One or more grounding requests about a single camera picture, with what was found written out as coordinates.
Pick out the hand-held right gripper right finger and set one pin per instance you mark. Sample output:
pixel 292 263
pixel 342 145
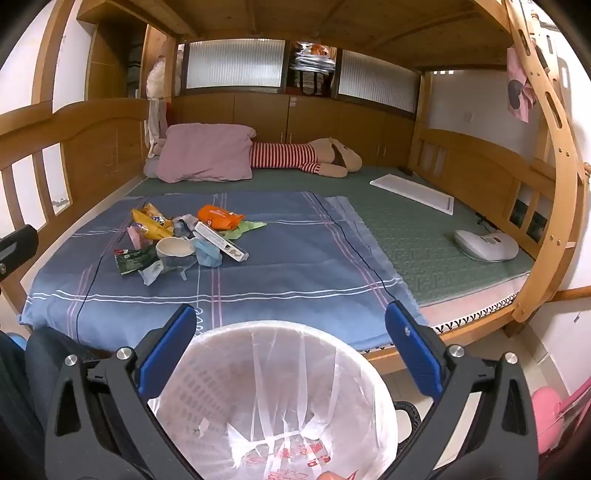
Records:
pixel 413 350

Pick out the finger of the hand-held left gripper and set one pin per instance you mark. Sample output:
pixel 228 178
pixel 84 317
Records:
pixel 21 244

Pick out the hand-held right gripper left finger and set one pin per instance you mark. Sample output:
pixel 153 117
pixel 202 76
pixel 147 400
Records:
pixel 168 344

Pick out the pale blue wrapper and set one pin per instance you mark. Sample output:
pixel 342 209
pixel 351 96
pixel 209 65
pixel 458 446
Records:
pixel 150 273

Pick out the dark green packet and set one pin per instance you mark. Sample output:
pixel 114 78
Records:
pixel 134 259

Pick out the white paper cup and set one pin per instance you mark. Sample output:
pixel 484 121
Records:
pixel 174 251

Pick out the blue face mask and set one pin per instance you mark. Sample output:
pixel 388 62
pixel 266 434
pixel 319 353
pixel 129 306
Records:
pixel 208 254

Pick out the pink packet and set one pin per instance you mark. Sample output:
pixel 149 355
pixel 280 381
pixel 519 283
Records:
pixel 137 236

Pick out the long white box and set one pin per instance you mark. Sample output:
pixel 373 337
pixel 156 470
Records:
pixel 221 242

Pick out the white bin with plastic liner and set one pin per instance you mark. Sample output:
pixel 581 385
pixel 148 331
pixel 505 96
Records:
pixel 277 392

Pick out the silver wrapper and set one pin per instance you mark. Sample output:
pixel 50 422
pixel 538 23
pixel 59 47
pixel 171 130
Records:
pixel 185 224

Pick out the yellow-brown snack packet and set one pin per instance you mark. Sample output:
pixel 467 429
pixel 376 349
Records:
pixel 150 224

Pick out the orange foil packet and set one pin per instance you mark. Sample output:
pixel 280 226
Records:
pixel 217 216

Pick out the green plastic wrapper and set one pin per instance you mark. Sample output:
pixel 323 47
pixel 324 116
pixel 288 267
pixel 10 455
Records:
pixel 251 227

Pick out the white patterned mattress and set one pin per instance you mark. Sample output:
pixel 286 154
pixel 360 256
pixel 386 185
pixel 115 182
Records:
pixel 480 307

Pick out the green mattress pad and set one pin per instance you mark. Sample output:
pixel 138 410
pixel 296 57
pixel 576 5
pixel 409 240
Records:
pixel 415 230

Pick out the white massager device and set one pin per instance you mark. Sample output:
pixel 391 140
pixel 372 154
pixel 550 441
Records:
pixel 487 244

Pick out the blue striped blanket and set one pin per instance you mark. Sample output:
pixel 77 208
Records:
pixel 286 258

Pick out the pink plastic object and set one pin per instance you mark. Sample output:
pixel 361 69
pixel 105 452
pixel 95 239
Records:
pixel 549 410

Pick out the grey pillow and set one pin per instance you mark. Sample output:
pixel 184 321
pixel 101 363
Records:
pixel 150 168

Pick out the flat white board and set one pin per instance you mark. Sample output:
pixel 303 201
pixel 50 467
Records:
pixel 413 194

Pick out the person's dark clothing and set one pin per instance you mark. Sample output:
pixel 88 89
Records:
pixel 14 406

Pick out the beige cloth bag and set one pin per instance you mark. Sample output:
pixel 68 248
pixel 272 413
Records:
pixel 156 124

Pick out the pink pillow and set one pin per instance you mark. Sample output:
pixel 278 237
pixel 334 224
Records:
pixel 203 152

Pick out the white fluffy plush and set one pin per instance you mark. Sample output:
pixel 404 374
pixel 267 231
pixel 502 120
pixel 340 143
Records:
pixel 154 78

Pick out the striped plush toy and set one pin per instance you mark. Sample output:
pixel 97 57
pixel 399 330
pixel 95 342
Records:
pixel 286 157

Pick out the wooden bed ladder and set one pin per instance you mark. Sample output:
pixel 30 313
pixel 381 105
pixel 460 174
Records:
pixel 556 138

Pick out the frosted glass panel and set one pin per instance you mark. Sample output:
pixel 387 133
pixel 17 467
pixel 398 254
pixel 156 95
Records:
pixel 378 81
pixel 235 62

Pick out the pink hanging cloth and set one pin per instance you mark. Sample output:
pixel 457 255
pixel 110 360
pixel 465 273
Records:
pixel 519 87

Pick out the stack of bags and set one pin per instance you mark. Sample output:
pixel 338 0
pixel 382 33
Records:
pixel 311 64

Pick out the wooden bunk bed frame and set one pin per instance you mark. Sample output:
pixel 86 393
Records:
pixel 92 138

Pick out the wooden wall cabinet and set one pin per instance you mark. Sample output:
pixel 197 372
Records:
pixel 258 115

